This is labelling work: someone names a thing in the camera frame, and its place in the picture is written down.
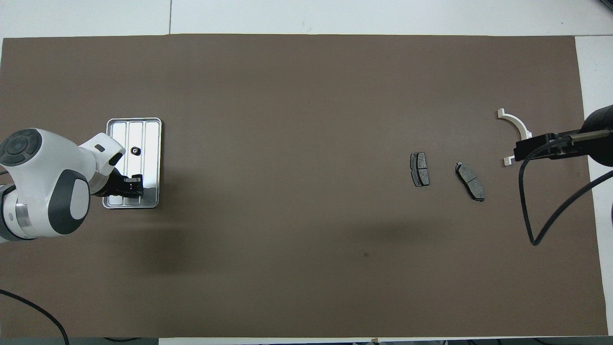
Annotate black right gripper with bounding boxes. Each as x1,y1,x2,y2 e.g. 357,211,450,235
514,104,613,167

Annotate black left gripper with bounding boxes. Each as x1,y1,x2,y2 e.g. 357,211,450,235
91,167,145,199

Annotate silver metal tray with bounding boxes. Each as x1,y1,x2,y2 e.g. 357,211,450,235
102,117,162,209

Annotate dark grey curved brake pad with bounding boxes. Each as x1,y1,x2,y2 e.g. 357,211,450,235
455,161,486,202

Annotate dark grey rectangular brake pad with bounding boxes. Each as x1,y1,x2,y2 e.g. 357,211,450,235
410,152,430,187

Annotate brown table mat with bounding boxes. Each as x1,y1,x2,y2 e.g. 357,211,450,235
0,34,609,338

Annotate white curved plastic bracket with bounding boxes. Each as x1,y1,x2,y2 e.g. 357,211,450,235
497,109,533,167

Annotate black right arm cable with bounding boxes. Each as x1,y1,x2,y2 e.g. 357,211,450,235
520,133,613,246

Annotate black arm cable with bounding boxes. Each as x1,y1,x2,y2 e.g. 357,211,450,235
520,133,613,246
0,289,70,345

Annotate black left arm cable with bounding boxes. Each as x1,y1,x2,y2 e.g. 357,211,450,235
0,289,70,345

